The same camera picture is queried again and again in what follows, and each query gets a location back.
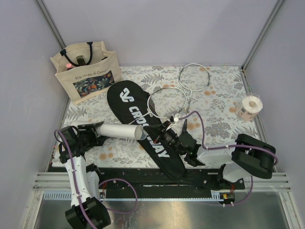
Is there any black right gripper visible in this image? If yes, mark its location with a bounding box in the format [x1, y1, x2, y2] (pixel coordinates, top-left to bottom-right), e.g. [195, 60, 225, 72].
[143, 120, 183, 156]

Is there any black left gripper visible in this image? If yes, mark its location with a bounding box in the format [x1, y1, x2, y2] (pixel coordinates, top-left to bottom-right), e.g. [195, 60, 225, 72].
[76, 122, 108, 147]

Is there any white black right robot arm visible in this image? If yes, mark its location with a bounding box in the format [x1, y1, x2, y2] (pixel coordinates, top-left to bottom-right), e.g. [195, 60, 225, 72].
[144, 124, 278, 189]

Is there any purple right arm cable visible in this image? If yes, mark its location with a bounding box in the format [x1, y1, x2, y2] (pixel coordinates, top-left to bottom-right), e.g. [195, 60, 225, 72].
[177, 111, 279, 208]

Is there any white shuttlecock tube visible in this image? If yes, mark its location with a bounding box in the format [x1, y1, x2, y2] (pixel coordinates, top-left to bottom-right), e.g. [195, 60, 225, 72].
[71, 121, 148, 140]

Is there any aluminium frame post left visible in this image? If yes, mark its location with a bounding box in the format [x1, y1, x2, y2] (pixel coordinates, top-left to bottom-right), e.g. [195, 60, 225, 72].
[35, 0, 66, 49]

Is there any pink capped bottle in tote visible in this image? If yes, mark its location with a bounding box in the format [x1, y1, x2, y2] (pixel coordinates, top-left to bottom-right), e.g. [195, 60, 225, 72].
[66, 63, 73, 71]

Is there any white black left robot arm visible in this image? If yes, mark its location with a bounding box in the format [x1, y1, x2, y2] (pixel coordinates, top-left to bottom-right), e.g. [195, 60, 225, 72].
[54, 124, 111, 229]

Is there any wrapped toilet paper roll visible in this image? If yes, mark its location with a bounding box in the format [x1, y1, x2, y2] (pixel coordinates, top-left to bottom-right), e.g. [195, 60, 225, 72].
[235, 95, 263, 122]

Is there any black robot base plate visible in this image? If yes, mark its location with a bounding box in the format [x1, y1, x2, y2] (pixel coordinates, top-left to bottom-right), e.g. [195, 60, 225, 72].
[86, 166, 245, 199]

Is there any dark bottle in tote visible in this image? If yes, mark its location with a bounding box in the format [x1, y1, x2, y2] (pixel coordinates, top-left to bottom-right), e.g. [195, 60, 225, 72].
[76, 55, 86, 66]

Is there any beige floral tote bag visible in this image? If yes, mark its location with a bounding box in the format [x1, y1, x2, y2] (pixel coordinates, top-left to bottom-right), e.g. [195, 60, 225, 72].
[51, 42, 122, 105]

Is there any black Crossway racket bag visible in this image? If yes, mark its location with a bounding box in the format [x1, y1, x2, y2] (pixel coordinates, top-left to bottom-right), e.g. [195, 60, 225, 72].
[107, 80, 186, 180]

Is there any aluminium frame post right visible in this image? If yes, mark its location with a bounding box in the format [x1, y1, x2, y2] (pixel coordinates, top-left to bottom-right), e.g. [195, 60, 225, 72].
[241, 0, 286, 72]

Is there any aluminium frame post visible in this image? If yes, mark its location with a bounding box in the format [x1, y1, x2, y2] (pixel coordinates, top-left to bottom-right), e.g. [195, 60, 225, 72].
[35, 0, 66, 49]
[241, 0, 286, 72]

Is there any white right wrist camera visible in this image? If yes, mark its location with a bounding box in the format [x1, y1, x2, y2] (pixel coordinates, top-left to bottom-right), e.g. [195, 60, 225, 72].
[166, 114, 180, 131]

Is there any aluminium frame rail front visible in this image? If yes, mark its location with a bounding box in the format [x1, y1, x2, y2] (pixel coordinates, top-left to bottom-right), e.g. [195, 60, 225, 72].
[33, 173, 291, 201]

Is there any white racket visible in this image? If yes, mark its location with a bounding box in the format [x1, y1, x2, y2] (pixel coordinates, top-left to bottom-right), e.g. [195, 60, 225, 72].
[130, 87, 187, 124]
[178, 63, 211, 115]

